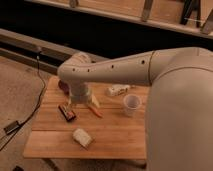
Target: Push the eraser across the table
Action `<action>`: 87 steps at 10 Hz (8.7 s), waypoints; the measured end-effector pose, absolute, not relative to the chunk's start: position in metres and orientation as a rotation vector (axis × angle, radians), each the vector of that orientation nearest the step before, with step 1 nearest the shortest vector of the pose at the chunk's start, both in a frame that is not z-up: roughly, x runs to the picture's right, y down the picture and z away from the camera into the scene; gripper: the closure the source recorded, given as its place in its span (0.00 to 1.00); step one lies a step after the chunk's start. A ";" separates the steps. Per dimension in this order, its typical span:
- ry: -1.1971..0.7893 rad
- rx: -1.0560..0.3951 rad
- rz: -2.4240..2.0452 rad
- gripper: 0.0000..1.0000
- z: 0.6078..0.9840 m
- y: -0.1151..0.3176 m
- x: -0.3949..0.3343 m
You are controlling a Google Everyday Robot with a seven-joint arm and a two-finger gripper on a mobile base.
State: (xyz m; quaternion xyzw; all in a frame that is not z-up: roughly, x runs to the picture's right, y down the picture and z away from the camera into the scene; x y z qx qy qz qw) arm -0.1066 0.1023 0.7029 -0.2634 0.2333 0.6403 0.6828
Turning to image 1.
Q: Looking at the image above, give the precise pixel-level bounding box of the black cable left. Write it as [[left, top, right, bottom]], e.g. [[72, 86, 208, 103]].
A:
[[0, 50, 48, 152]]

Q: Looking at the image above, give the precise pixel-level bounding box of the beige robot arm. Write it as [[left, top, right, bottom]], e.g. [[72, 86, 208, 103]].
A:
[[57, 47, 213, 171]]

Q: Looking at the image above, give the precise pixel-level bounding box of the clear plastic cup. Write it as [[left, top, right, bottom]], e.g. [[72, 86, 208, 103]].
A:
[[123, 94, 141, 117]]

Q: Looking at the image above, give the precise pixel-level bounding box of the black power adapter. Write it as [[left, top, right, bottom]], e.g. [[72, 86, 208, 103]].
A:
[[4, 121, 20, 135]]

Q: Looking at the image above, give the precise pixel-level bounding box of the white sponge block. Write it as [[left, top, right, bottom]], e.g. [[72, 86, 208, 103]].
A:
[[73, 128, 93, 148]]

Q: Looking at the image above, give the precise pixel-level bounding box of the wooden table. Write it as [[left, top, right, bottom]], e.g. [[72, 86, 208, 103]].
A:
[[23, 76, 146, 167]]

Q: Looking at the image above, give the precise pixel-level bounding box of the beige cylindrical gripper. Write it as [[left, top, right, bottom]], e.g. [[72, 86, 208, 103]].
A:
[[69, 83, 100, 108]]

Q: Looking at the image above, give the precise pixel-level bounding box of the orange toy carrot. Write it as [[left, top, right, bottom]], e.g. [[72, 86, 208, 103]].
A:
[[88, 106, 102, 118]]

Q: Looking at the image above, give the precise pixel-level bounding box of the dark red bowl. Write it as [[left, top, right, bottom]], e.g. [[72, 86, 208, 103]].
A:
[[58, 81, 69, 94]]

